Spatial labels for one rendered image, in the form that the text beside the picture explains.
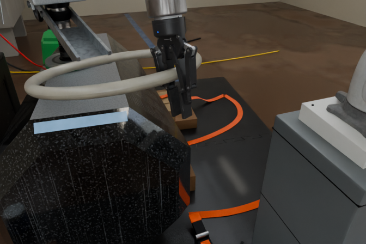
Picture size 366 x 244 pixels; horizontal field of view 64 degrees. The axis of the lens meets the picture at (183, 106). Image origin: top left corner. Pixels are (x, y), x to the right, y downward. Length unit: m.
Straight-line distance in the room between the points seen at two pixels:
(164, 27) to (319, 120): 0.62
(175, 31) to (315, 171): 0.64
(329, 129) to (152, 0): 0.67
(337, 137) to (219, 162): 1.19
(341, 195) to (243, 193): 0.99
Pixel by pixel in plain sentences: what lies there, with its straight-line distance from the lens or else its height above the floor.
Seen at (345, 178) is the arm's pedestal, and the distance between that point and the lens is 0.95.
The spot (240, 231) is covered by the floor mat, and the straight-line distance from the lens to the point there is 1.71.
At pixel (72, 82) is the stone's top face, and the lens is 1.34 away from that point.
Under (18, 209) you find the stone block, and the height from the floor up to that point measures 0.51.
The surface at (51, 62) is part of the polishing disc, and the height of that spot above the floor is 0.86.
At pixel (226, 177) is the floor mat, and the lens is 1.96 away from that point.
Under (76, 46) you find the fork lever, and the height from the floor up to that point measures 1.00.
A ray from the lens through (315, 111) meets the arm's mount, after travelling 1.06.
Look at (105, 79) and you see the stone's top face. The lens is 1.32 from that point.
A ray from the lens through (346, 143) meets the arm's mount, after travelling 0.99.
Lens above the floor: 1.36
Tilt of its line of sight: 30 degrees down
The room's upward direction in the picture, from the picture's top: straight up
